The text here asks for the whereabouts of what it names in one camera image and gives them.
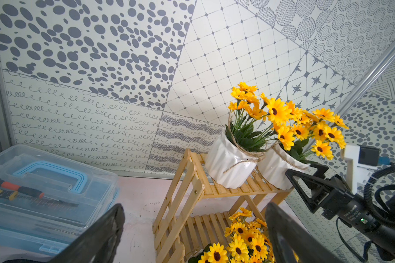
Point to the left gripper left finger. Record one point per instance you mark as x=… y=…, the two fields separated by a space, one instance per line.
x=96 y=243

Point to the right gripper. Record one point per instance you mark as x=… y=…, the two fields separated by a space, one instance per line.
x=351 y=209

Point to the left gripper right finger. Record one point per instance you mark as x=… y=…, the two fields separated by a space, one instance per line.
x=289 y=239

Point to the sunflower pot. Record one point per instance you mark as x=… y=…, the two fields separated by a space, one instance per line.
x=234 y=155
x=295 y=134
x=249 y=242
x=212 y=253

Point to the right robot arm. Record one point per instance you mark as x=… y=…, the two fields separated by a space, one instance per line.
x=381 y=201

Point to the floral table mat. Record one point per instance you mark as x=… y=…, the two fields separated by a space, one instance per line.
x=141 y=199

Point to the clear blue plastic toolbox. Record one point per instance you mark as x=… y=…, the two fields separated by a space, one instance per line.
x=47 y=201

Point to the wooden two-tier shelf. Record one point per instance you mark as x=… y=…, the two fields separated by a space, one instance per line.
x=180 y=235

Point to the red black screwdriver in box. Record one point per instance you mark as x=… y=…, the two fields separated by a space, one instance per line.
x=32 y=192

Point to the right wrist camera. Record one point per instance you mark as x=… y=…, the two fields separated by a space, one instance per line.
x=362 y=162

